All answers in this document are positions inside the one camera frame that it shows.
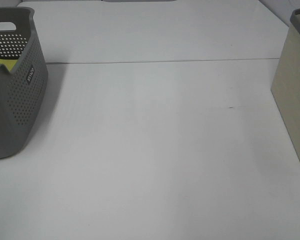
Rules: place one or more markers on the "beige plastic basket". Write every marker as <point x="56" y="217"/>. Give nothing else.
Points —
<point x="285" y="86"/>

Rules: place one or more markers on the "grey perforated plastic basket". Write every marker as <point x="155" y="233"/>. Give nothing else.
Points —
<point x="23" y="88"/>

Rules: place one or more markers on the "yellow-green towel in basket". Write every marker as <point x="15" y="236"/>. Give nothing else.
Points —
<point x="8" y="63"/>

